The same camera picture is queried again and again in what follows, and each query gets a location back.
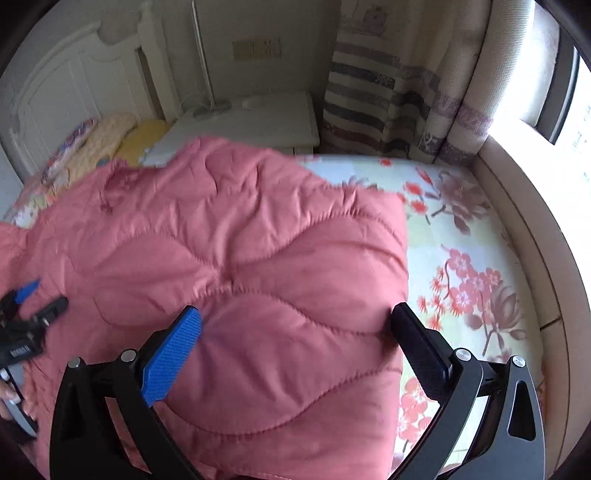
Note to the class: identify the yellow cushion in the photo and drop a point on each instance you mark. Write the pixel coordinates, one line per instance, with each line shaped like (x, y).
(139, 142)

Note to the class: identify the cream quilted pillow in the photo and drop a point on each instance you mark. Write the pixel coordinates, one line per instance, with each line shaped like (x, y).
(101, 144)

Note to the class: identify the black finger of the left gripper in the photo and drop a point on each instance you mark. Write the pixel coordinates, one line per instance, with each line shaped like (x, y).
(51, 312)

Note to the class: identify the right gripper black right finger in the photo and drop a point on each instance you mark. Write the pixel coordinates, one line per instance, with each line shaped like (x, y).
(509, 442)

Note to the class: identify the white wooden headboard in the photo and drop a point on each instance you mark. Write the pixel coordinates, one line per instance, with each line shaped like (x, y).
(82, 77)

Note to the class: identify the white bedside table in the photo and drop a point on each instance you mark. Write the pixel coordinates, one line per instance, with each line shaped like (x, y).
(282, 121)

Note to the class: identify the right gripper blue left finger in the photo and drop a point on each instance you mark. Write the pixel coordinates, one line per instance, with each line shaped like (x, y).
(104, 423)

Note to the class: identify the colourful patterned pillow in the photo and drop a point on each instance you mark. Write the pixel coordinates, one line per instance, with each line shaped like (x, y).
(65, 151)

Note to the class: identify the person's left hand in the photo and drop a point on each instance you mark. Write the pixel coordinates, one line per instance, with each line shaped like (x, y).
(8, 394)

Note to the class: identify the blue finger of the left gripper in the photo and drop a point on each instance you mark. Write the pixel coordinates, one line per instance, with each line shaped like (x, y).
(27, 289)

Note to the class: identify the floral bed sheet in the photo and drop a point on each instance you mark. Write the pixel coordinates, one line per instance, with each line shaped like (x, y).
(461, 276)

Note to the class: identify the silver lamp stand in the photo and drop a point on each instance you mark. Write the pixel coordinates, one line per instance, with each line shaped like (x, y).
(213, 105)

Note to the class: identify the wall power socket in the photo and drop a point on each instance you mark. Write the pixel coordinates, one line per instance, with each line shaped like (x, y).
(256, 49)

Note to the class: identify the striped patterned curtain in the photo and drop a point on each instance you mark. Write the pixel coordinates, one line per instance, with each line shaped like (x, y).
(420, 80)

